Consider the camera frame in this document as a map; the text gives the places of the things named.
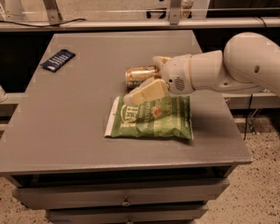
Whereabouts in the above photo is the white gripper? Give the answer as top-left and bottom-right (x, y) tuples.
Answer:
(123, 54), (192, 105)

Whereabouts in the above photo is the orange soda can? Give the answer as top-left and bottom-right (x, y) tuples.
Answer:
(125, 65), (161, 90)

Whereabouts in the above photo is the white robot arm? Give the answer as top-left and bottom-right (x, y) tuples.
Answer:
(123, 32), (280, 105)

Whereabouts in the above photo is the green Kettle chips bag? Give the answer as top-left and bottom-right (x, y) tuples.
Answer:
(105, 96), (193, 140)

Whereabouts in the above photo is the dark blue snack packet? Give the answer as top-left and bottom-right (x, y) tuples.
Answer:
(41, 49), (76, 73)

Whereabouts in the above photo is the grey lower drawer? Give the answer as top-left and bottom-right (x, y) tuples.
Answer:
(47, 204), (207, 224)

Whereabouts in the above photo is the grey drawer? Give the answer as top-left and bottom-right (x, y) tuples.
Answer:
(47, 204), (207, 224)
(13, 178), (230, 210)

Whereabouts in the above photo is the grey upper drawer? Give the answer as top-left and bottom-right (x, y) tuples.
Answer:
(13, 178), (230, 210)

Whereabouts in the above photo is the centre metal post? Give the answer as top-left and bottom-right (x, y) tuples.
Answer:
(169, 0), (182, 25)

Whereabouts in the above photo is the left metal post bracket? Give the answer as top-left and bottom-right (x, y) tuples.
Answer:
(43, 0), (63, 25)

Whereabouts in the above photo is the grey metal rail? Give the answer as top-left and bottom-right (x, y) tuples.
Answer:
(0, 17), (280, 32)

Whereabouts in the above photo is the black cable on rail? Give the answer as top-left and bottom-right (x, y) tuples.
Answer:
(0, 17), (88, 28)

